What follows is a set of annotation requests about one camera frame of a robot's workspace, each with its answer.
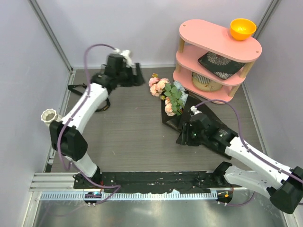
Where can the flower bouquet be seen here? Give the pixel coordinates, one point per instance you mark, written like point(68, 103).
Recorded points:
point(175, 110)

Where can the white slotted cable duct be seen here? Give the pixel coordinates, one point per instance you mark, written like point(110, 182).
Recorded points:
point(97, 196)

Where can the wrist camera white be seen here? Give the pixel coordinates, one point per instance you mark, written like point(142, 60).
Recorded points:
point(126, 54)
point(194, 111)

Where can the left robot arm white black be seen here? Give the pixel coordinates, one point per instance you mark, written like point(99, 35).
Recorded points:
point(66, 135)

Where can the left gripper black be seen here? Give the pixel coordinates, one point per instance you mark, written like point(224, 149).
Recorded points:
point(135, 80)

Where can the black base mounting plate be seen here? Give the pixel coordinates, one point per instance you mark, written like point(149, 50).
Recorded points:
point(161, 182)

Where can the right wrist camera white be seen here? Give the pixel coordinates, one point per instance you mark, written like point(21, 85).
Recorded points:
point(194, 111)

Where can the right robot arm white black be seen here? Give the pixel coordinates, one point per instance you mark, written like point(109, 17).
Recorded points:
point(281, 184)

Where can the black floral square plate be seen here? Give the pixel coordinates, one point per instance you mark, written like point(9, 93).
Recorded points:
point(220, 66)

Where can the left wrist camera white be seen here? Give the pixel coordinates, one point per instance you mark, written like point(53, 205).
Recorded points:
point(126, 54)

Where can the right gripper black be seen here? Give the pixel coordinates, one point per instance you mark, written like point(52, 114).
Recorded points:
point(185, 135)

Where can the white ribbed vase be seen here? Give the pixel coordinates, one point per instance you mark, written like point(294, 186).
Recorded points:
point(50, 115)

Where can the pink three-tier shelf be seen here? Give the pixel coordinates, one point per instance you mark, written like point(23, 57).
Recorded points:
point(196, 38)

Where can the beige ceramic bowl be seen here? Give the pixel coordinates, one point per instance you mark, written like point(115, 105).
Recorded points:
point(205, 84)

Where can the orange plastic bowl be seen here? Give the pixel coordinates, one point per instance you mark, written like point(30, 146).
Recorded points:
point(242, 28)

